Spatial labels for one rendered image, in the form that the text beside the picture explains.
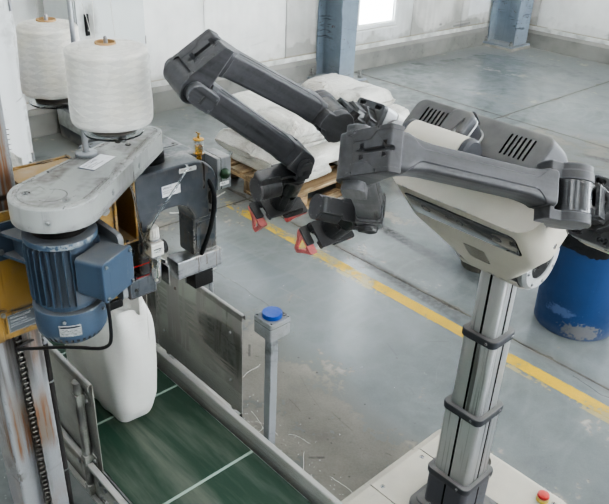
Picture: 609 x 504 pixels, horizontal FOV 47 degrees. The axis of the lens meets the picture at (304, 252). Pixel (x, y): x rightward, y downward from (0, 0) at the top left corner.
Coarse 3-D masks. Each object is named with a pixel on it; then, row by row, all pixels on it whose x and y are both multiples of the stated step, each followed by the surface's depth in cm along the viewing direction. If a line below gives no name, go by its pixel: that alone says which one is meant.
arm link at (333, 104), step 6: (330, 96) 158; (330, 102) 155; (336, 102) 156; (342, 102) 159; (348, 102) 161; (330, 108) 154; (336, 108) 154; (342, 108) 155; (348, 108) 157; (354, 108) 160; (354, 114) 158; (360, 114) 159; (354, 120) 159
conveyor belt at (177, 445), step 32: (64, 352) 262; (160, 384) 248; (160, 416) 234; (192, 416) 235; (128, 448) 221; (160, 448) 221; (192, 448) 222; (224, 448) 223; (128, 480) 209; (160, 480) 210; (192, 480) 210; (224, 480) 211; (256, 480) 212
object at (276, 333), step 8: (256, 320) 207; (264, 320) 205; (280, 320) 205; (288, 320) 207; (256, 328) 209; (264, 328) 205; (272, 328) 203; (280, 328) 206; (288, 328) 209; (264, 336) 207; (272, 336) 205; (280, 336) 208
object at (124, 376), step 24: (120, 312) 210; (144, 312) 215; (96, 336) 218; (120, 336) 212; (144, 336) 218; (72, 360) 239; (96, 360) 224; (120, 360) 217; (144, 360) 221; (96, 384) 229; (120, 384) 221; (144, 384) 224; (120, 408) 226; (144, 408) 229
